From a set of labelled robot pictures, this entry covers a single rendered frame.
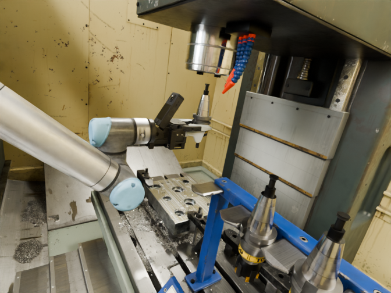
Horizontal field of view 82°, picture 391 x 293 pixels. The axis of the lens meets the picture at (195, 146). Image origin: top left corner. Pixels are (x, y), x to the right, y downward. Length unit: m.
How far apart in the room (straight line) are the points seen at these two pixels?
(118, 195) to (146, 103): 1.30
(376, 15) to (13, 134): 0.78
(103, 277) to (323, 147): 0.92
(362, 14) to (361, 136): 0.44
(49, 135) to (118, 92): 1.24
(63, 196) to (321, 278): 1.33
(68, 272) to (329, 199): 1.01
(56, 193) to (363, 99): 1.49
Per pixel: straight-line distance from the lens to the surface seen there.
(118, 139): 0.62
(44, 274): 1.08
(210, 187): 0.55
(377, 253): 1.45
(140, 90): 1.73
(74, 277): 1.01
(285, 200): 1.11
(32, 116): 0.47
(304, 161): 1.02
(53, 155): 0.48
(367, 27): 0.70
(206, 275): 0.74
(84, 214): 1.42
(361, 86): 0.98
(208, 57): 0.67
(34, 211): 1.48
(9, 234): 1.36
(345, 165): 0.99
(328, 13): 0.55
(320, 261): 0.37
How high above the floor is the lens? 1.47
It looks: 18 degrees down
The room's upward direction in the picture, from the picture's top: 9 degrees clockwise
